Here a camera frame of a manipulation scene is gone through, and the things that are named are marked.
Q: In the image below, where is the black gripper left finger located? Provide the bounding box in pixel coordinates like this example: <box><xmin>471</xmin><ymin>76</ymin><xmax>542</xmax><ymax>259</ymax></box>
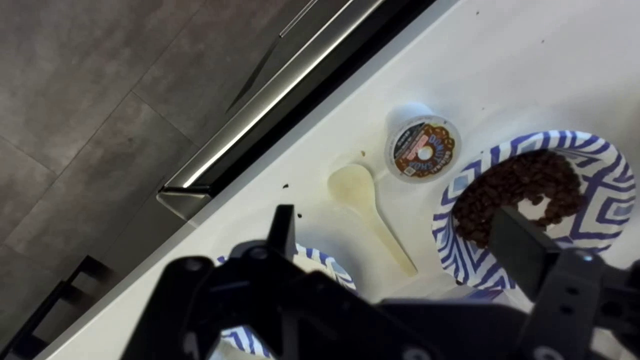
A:
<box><xmin>121</xmin><ymin>202</ymin><xmax>381</xmax><ymax>360</ymax></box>

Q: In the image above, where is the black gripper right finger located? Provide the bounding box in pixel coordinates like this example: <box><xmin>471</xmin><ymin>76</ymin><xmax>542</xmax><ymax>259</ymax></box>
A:
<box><xmin>487</xmin><ymin>204</ymin><xmax>640</xmax><ymax>360</ymax></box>

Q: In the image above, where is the coffee pod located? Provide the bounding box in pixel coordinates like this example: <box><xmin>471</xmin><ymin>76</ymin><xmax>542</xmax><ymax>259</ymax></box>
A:
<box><xmin>386</xmin><ymin>113</ymin><xmax>462</xmax><ymax>183</ymax></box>

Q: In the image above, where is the pile of coffee grounds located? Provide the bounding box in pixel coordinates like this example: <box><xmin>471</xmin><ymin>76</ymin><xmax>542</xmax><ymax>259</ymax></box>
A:
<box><xmin>450</xmin><ymin>148</ymin><xmax>584</xmax><ymax>249</ymax></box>

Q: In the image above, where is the blue patterned paper plate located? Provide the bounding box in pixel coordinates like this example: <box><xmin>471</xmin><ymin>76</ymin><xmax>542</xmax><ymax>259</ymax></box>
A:
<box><xmin>211</xmin><ymin>241</ymin><xmax>357</xmax><ymax>360</ymax></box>
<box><xmin>429</xmin><ymin>127</ymin><xmax>637</xmax><ymax>295</ymax></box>

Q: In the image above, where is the black metal stand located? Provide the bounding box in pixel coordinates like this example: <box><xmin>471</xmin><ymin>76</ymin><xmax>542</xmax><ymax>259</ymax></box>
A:
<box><xmin>0</xmin><ymin>256</ymin><xmax>118</xmax><ymax>360</ymax></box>

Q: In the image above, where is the stainless appliance door handle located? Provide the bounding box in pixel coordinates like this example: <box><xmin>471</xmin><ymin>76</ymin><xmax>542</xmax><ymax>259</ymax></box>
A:
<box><xmin>156</xmin><ymin>0</ymin><xmax>386</xmax><ymax>221</ymax></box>

